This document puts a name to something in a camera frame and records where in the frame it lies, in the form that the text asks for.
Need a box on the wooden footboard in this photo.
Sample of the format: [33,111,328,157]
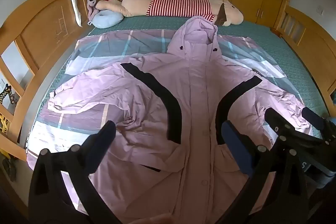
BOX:
[273,5,336,119]

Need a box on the wooden headboard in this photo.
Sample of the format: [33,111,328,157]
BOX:
[0,0,95,161]

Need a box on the yellow toy truck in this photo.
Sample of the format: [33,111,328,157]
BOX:
[0,152,17,182]

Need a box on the blue neck pillow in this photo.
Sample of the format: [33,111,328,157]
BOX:
[92,9,124,29]

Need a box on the long plush toy striped shirt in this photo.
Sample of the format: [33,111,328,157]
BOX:
[95,0,244,27]

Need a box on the yellow toy excavator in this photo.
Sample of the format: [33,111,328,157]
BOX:
[0,84,17,135]

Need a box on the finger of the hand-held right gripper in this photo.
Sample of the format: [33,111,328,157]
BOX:
[265,108,326,151]
[301,107,329,133]

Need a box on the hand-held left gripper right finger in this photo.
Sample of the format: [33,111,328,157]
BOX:
[219,120,310,224]

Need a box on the purple hooded jacket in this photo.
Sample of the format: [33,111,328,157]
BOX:
[47,16,314,224]

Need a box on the plaid blanket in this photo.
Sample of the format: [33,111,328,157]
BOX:
[26,29,305,216]

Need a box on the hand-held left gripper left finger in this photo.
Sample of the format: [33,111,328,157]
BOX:
[28,120,124,224]

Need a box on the bed with green sheet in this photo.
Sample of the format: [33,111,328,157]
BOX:
[47,15,331,140]

